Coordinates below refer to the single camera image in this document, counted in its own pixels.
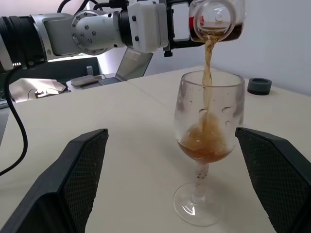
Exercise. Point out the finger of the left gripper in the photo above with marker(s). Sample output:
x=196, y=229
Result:
x=182, y=1
x=187, y=44

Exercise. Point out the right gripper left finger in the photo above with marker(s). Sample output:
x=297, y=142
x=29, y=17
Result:
x=60, y=189

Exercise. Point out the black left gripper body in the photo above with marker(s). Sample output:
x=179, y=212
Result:
x=170, y=24

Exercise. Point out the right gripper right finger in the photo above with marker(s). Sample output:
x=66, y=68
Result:
x=281, y=179

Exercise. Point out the clear bottle with red label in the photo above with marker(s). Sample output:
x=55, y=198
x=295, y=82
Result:
x=218, y=14

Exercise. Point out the clear wine glass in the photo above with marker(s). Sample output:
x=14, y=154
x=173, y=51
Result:
x=192, y=109

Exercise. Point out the dark grey laptop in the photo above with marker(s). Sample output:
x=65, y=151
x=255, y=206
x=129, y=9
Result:
x=132, y=63

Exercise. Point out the grey flat box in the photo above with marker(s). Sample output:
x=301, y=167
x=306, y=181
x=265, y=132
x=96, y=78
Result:
x=85, y=80

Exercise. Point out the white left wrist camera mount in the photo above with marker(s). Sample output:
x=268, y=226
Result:
x=145, y=26

